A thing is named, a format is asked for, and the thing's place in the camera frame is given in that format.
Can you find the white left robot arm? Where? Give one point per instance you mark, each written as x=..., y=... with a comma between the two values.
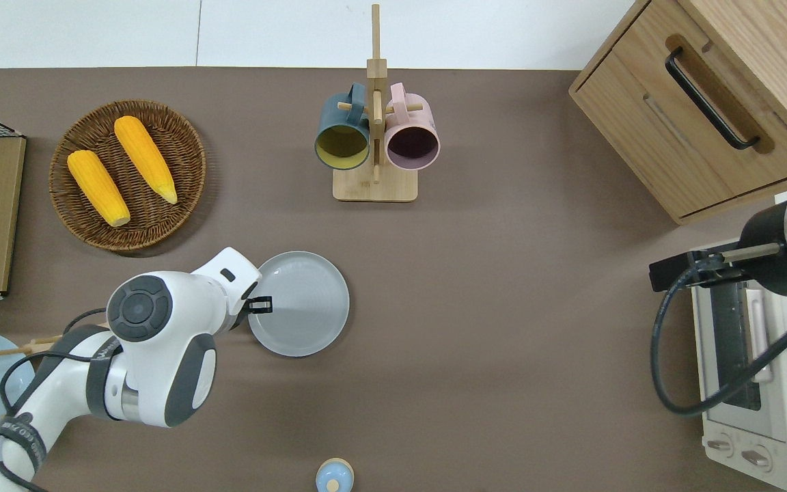
x=161, y=328

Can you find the wooden drawer cabinet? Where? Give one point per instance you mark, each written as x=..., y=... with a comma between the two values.
x=708, y=123

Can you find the brown table mat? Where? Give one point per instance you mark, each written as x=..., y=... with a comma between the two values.
x=503, y=307

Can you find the yellow corn cob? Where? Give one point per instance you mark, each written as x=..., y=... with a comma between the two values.
x=98, y=188
x=146, y=158

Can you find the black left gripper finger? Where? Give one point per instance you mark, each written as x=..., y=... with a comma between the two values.
x=254, y=307

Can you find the pink mug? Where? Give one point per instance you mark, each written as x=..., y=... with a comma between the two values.
x=412, y=116

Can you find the wooden mug rack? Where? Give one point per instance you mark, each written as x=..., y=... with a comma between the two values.
x=374, y=188

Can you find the brown wicker basket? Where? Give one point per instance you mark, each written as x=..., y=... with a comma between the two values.
x=127, y=225

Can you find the gray plate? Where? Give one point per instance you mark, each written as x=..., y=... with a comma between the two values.
x=305, y=307

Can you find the blue service bell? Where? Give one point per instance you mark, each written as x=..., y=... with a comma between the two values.
x=334, y=476

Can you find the dark blue mug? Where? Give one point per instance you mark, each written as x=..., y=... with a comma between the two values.
x=342, y=116

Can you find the white oven knob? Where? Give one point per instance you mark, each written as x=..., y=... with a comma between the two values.
x=718, y=445
x=755, y=456

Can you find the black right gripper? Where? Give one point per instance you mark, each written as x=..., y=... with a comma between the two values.
x=769, y=273

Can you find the wooden plate rack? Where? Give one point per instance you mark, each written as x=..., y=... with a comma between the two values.
x=24, y=347

